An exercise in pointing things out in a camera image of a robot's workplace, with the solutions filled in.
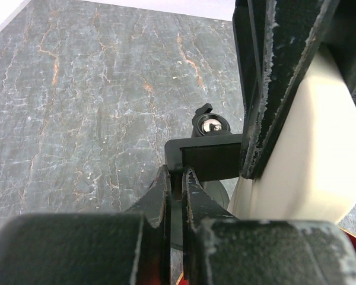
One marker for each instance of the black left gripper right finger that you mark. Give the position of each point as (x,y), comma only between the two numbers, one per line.
(200,210)

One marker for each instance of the cream cased smartphone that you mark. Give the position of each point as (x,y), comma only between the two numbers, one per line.
(311,173)

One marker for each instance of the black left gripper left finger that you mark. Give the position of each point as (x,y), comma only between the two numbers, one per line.
(131,247)

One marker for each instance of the black phone stand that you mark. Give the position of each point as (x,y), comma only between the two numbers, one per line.
(214,154)

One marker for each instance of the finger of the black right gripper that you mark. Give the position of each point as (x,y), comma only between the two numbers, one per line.
(276,42)
(340,38)

